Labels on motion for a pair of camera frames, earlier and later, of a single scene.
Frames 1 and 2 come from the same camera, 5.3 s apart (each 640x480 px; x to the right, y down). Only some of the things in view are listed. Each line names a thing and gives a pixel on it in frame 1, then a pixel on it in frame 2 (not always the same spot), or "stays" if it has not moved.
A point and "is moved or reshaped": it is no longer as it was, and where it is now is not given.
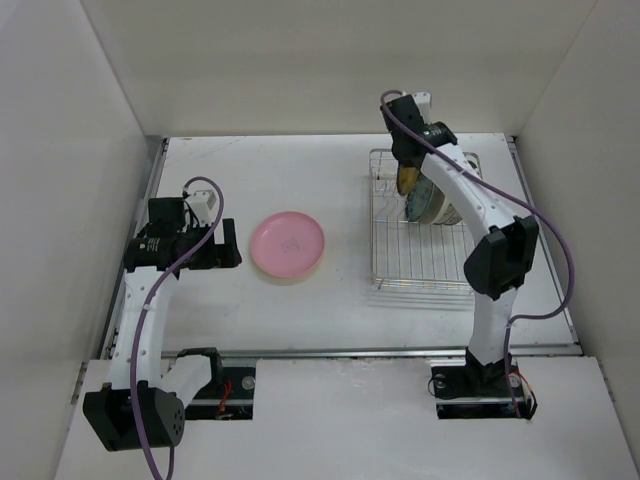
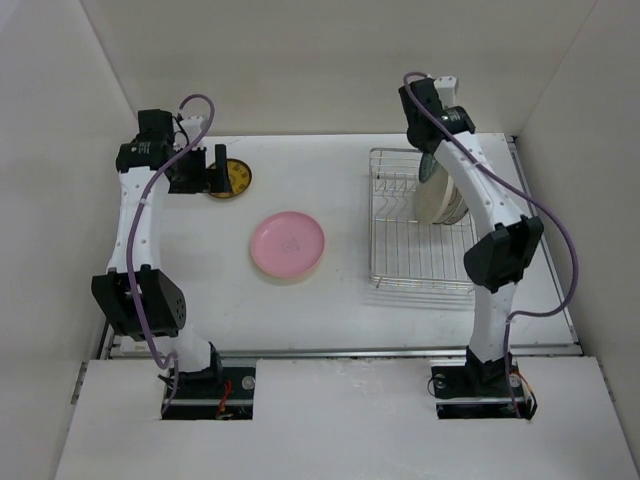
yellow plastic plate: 313,274 → 286,256
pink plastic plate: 287,244 stays
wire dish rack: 404,252 stays
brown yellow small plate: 406,179 → 239,176
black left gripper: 218,255 → 220,183
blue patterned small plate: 420,199 is moved or reshaped
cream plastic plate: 435,205 stays
